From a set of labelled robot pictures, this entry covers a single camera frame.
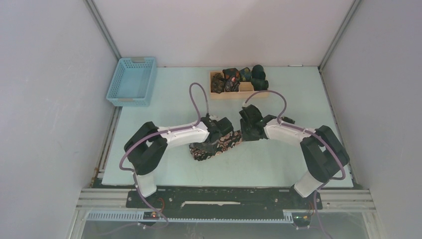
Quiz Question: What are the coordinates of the rose patterned necktie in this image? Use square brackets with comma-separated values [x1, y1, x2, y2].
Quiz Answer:
[189, 129, 243, 161]

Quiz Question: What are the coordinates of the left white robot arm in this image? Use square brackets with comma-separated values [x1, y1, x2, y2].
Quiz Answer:
[119, 116, 233, 208]

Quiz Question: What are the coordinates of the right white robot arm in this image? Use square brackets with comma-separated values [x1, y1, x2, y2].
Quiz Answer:
[239, 105, 350, 208]

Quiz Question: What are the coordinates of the wooden tray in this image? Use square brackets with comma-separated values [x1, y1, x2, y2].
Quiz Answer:
[209, 71, 269, 100]

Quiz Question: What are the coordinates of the rolled red floral tie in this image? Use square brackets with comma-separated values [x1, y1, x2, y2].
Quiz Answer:
[222, 68, 240, 92]

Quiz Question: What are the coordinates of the rolled green patterned tie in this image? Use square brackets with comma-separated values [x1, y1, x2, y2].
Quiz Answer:
[239, 67, 252, 82]

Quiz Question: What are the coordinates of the rolled dark paisley tie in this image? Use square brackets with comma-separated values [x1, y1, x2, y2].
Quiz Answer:
[211, 73, 225, 94]

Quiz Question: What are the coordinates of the blue plastic basket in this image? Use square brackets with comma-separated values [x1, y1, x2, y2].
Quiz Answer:
[106, 57, 157, 107]

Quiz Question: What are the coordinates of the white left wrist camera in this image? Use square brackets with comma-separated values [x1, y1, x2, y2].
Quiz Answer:
[209, 115, 221, 121]

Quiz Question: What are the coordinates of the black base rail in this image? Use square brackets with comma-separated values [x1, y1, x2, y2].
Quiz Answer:
[125, 186, 323, 222]

